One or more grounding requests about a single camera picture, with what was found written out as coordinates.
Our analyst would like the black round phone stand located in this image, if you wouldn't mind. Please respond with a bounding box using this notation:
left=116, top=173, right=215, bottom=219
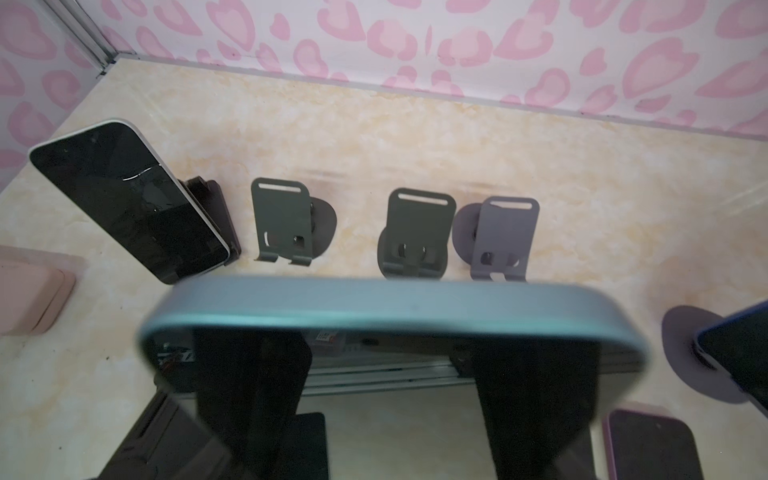
left=377, top=188, right=456, bottom=280

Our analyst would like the purple phone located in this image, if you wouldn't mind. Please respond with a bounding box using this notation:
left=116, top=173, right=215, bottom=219
left=603, top=409, right=704, bottom=480

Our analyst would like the silver phone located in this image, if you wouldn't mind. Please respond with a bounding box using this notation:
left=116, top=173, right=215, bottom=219
left=137, top=276, right=649, bottom=443

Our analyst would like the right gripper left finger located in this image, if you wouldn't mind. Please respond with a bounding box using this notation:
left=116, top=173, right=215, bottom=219
left=194, top=328, right=312, bottom=479

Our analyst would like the black folding phone stand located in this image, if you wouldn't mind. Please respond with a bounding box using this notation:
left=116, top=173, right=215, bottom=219
left=182, top=176, right=242, bottom=266

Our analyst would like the pink rectangular case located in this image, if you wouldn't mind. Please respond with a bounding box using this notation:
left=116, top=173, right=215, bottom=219
left=1, top=246, right=85, bottom=337

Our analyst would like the black folding stand, front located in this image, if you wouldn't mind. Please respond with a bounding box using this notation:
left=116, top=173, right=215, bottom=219
left=98, top=391, right=331, bottom=479

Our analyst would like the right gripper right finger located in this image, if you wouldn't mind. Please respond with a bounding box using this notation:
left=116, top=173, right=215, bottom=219
left=472, top=338, right=600, bottom=479

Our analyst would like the small phone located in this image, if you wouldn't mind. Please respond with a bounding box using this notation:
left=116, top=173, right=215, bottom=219
left=695, top=301, right=767, bottom=416

